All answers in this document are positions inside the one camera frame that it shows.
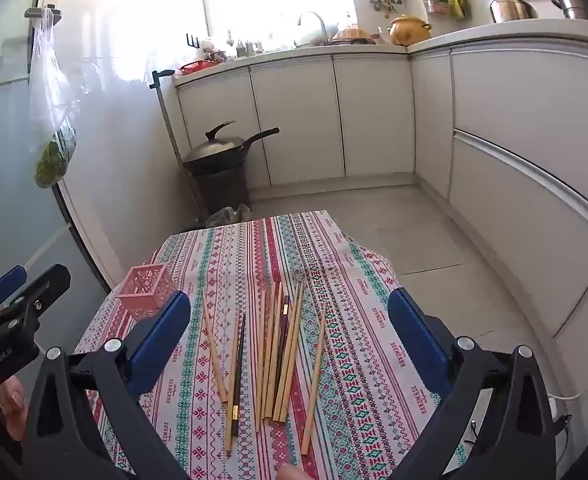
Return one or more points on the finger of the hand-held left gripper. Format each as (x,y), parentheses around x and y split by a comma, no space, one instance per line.
(6,282)
(41,292)

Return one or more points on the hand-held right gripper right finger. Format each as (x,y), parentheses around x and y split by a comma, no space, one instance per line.
(413,340)

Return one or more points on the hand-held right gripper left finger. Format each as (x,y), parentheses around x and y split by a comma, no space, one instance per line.
(166,332)

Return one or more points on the pink lattice plastic basket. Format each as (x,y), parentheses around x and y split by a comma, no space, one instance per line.
(144,287)

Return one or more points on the black chopstick with gold band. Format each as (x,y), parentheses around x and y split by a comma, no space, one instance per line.
(238,385)

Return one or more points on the dark brown chopstick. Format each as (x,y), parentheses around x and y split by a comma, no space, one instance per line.
(282,340)

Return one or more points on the bunch of bamboo chopsticks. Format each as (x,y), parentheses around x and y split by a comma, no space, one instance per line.
(274,390)

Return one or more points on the person's left hand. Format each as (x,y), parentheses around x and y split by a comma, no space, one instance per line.
(13,405)

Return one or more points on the person's right hand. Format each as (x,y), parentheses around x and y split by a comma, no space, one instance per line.
(294,472)

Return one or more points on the patterned striped tablecloth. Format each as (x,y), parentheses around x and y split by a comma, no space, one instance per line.
(363,360)

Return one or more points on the frosted glass door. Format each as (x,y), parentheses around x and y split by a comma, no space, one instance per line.
(4,185)

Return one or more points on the clear bag on floor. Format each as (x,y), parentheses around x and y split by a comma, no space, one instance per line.
(229,215)

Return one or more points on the dark brown trash bin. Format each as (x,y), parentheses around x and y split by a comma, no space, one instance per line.
(222,187)

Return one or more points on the hanging plastic bag of greens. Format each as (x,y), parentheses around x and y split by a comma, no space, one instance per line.
(49,110)

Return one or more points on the grey wok lid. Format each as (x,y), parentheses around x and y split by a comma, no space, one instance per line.
(219,144)

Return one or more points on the white kitchen cabinets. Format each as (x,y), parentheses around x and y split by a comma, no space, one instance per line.
(373,110)

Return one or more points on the red plastic basket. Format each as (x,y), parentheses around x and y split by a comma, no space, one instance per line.
(196,65)

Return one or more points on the grey door hook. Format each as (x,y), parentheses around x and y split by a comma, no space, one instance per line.
(41,12)

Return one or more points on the black hook rack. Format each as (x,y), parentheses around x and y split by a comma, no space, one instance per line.
(192,40)

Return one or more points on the small bottles on counter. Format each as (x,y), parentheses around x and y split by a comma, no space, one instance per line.
(244,47)

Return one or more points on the golden clay pot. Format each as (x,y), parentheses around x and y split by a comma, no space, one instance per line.
(408,30)

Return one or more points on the wicker tray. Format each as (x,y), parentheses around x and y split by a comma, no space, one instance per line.
(351,35)

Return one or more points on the white countertop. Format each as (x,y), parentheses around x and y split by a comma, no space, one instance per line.
(498,30)

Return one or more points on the chrome kitchen faucet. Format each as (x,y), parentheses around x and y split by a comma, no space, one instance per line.
(314,20)

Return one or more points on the green and yellow snack packets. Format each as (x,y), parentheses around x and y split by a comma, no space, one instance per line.
(448,2)

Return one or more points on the steel kettle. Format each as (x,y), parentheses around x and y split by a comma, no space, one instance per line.
(511,7)

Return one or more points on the steel pot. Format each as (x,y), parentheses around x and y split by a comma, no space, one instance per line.
(568,2)

